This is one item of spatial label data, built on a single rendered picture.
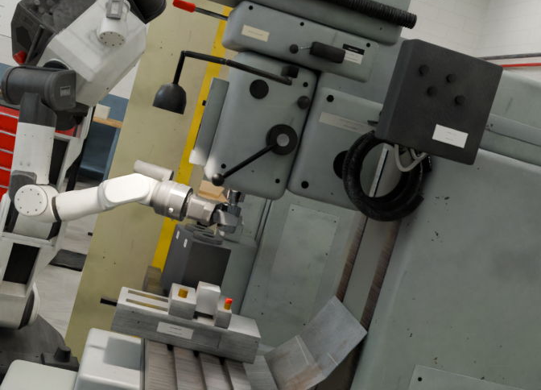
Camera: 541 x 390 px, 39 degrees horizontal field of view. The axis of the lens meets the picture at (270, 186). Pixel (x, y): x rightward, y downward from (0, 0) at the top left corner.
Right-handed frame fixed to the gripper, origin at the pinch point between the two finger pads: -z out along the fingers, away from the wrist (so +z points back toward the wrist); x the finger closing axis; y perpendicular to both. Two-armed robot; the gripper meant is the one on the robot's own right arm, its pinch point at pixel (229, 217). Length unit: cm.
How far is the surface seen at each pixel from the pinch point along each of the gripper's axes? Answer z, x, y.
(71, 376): 28, 2, 52
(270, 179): -7.9, -7.9, -12.7
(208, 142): 9.2, -4.9, -16.5
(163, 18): 79, 156, -55
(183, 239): 16.0, 33.1, 14.9
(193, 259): 10.3, 26.3, 18.2
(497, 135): -56, 6, -38
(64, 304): 128, 274, 126
